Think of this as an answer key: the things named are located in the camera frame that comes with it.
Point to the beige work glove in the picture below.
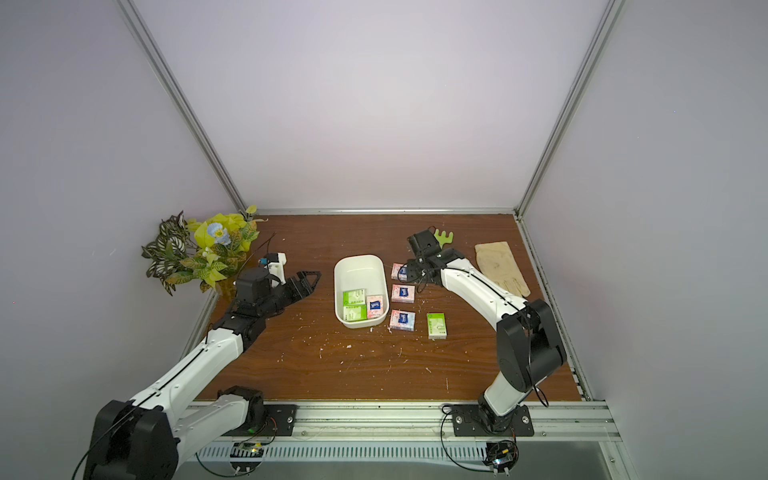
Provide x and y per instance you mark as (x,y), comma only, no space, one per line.
(496,261)

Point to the aluminium front rail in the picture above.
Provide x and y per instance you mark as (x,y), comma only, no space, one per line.
(400,421)

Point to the green tissue pack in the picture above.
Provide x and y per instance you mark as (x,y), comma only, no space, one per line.
(437,328)
(354,297)
(354,313)

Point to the white storage box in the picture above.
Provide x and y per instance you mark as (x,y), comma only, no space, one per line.
(360,272)

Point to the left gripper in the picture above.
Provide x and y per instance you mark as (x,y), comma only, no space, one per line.
(304,289)

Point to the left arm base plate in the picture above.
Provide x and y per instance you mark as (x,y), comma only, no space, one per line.
(276,420)

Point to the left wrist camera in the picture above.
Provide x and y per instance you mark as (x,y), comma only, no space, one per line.
(275,263)

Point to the pink tissue pack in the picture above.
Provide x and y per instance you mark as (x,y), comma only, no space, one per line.
(402,320)
(403,293)
(399,272)
(375,306)

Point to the artificial plant in vase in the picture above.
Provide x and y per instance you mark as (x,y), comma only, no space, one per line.
(210,253)

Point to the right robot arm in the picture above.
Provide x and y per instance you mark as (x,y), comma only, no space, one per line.
(528,341)

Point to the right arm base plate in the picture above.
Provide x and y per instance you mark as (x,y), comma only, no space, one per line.
(474,420)

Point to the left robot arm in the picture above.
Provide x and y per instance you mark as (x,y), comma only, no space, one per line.
(150,435)

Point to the circuit board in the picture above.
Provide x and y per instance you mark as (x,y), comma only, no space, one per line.
(245,457)
(501,456)

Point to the left circuit board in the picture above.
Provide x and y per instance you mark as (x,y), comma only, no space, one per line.
(245,457)

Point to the green toy rake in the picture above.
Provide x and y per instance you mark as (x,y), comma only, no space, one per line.
(444,237)

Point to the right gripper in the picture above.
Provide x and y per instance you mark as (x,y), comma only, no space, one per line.
(414,268)

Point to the right circuit board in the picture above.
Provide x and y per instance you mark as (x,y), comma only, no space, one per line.
(501,456)

